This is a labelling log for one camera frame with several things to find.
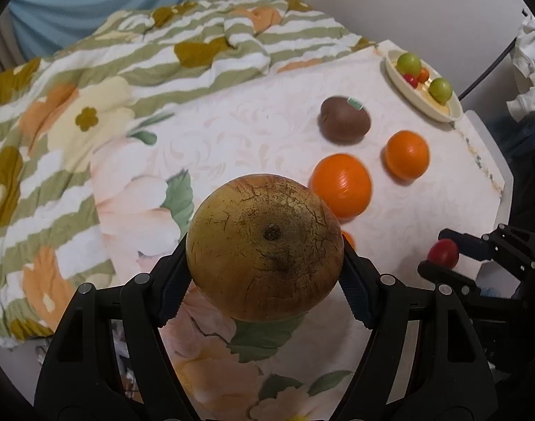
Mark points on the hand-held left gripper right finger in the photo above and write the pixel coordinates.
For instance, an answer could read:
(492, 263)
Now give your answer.
(357, 302)

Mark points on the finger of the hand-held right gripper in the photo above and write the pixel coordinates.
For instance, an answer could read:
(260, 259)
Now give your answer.
(471, 248)
(456, 283)

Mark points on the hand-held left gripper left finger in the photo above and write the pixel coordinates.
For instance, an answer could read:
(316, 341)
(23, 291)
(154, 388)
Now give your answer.
(171, 302)

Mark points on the red cherry tomato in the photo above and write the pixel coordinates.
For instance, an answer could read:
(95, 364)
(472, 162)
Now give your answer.
(443, 253)
(410, 80)

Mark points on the large brownish apple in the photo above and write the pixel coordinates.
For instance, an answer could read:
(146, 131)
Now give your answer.
(263, 250)

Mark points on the cream plate with yellow print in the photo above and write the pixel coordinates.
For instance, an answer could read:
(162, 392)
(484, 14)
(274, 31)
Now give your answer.
(430, 107)

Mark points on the green round fruit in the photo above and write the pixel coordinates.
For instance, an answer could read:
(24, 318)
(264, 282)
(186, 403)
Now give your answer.
(409, 63)
(440, 91)

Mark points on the small tangerine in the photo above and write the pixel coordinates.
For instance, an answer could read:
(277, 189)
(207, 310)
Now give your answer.
(349, 240)

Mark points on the large orange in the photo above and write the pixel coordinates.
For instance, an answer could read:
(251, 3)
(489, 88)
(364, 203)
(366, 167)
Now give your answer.
(407, 154)
(341, 186)

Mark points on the brown kiwi with sticker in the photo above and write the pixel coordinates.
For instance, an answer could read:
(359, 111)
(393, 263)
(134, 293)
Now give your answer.
(344, 120)

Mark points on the floral tablecloth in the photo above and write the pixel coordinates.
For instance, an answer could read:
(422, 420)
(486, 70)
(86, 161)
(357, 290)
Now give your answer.
(250, 131)

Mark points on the white garment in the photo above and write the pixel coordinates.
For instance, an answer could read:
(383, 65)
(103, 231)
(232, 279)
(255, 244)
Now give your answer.
(530, 65)

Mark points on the green striped floral blanket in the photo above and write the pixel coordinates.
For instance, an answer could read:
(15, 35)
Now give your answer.
(96, 96)

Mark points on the blue hanging cloth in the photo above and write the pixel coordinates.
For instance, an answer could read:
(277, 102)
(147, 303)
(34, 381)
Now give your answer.
(96, 4)

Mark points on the beige curtain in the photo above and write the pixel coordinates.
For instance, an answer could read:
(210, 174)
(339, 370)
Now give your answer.
(4, 44)

